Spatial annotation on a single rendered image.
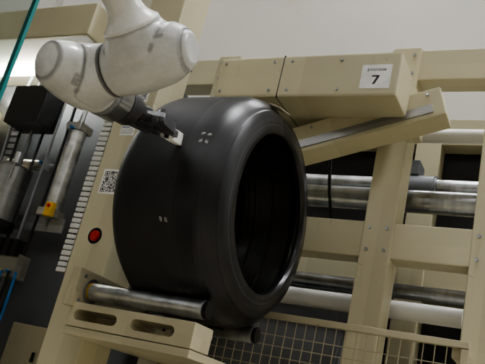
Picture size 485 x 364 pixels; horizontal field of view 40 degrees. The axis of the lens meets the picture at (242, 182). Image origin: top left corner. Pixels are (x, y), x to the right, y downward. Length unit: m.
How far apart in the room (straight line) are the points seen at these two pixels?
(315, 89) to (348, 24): 4.43
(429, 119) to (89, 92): 1.15
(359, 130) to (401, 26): 4.41
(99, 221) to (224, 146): 0.50
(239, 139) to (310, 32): 4.91
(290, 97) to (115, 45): 1.01
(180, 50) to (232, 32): 5.39
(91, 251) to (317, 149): 0.77
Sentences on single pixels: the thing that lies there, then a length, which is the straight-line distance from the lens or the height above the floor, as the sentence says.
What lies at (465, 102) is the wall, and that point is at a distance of 6.12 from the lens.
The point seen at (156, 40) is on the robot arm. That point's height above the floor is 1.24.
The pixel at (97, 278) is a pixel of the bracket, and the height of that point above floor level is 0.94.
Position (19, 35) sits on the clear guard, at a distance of 2.01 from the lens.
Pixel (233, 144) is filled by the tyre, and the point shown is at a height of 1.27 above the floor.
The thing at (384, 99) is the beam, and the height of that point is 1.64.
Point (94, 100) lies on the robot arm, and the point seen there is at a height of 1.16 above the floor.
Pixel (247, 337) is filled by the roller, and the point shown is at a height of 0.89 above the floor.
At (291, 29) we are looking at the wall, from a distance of 6.46.
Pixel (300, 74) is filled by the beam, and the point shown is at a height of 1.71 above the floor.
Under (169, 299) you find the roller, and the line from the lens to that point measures 1.57.
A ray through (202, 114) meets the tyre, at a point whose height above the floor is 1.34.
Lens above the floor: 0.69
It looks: 19 degrees up
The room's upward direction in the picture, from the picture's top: 14 degrees clockwise
